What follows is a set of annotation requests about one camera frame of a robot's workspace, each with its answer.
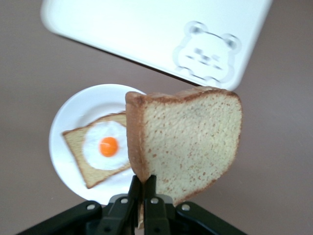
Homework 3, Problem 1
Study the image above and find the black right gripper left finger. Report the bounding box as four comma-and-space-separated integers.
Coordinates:
96, 174, 142, 235

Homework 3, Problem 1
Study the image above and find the toast slice under egg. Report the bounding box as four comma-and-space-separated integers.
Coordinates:
61, 111, 132, 189

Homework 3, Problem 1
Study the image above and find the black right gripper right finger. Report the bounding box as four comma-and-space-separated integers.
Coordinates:
143, 174, 173, 235

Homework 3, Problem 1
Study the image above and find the fried egg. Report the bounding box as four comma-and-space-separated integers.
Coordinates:
82, 120, 130, 171

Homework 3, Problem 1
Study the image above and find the thick bread slice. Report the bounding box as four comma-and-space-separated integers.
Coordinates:
125, 86, 243, 229

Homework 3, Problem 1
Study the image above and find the cream bear print tray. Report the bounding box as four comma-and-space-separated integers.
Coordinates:
40, 0, 274, 92

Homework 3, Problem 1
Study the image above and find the white round plate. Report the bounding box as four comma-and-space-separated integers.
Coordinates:
48, 83, 154, 207

